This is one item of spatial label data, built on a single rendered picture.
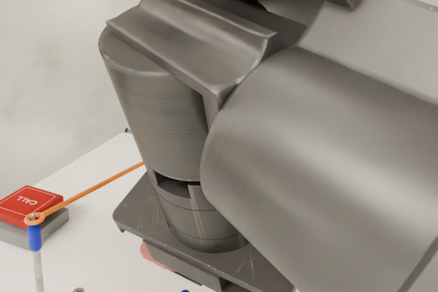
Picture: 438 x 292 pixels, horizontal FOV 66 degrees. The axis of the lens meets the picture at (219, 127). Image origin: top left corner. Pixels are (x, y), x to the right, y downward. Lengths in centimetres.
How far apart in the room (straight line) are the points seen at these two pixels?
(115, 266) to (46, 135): 153
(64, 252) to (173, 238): 22
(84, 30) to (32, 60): 32
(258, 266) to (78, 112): 168
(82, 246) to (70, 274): 4
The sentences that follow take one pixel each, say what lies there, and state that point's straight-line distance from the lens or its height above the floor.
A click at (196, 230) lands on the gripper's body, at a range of 16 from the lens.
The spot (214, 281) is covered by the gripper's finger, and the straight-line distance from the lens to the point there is 18.
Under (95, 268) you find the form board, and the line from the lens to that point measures 37.
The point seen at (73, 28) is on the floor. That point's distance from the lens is 205.
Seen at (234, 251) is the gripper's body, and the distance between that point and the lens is 17.
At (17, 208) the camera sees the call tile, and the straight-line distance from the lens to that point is 40.
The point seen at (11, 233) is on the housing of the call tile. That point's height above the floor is 113.
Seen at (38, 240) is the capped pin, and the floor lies 122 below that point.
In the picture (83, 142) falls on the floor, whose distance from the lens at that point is 175.
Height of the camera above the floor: 144
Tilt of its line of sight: 71 degrees down
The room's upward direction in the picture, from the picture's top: 32 degrees counter-clockwise
